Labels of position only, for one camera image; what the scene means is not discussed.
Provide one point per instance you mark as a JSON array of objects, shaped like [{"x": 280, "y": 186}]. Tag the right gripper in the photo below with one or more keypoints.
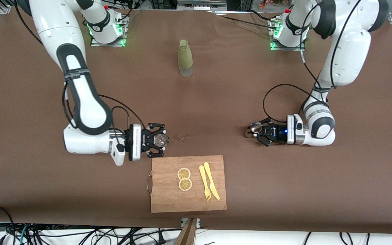
[{"x": 145, "y": 140}]

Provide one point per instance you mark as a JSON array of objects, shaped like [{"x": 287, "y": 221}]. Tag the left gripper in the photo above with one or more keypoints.
[{"x": 278, "y": 133}]

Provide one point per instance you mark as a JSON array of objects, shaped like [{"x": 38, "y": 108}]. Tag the steel jigger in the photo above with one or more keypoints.
[{"x": 255, "y": 127}]

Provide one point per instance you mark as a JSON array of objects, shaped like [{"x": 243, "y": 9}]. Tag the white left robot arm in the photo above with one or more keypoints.
[{"x": 349, "y": 44}]

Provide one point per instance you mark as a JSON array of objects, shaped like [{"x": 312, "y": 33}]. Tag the spilled droplets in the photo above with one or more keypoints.
[{"x": 182, "y": 137}]

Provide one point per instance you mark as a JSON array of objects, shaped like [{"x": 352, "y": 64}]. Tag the lemon slice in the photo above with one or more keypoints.
[
  {"x": 183, "y": 173},
  {"x": 185, "y": 184}
]

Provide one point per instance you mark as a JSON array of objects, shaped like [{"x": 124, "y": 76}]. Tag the yellow plastic fork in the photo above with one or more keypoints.
[{"x": 203, "y": 178}]

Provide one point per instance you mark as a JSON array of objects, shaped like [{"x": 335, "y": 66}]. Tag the yellow plastic knife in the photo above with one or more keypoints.
[{"x": 210, "y": 178}]

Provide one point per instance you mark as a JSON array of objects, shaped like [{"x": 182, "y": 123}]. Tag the wooden cutting board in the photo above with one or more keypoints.
[{"x": 185, "y": 200}]

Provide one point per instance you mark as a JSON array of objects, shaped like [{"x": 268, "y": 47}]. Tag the green sleeved glass bottle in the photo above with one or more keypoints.
[{"x": 185, "y": 58}]

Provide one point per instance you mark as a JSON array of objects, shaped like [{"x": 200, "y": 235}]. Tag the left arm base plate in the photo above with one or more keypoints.
[{"x": 301, "y": 48}]

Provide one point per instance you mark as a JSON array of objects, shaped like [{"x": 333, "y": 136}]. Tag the wooden post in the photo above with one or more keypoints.
[{"x": 187, "y": 234}]

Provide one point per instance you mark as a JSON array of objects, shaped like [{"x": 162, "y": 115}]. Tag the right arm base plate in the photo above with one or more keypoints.
[{"x": 95, "y": 43}]

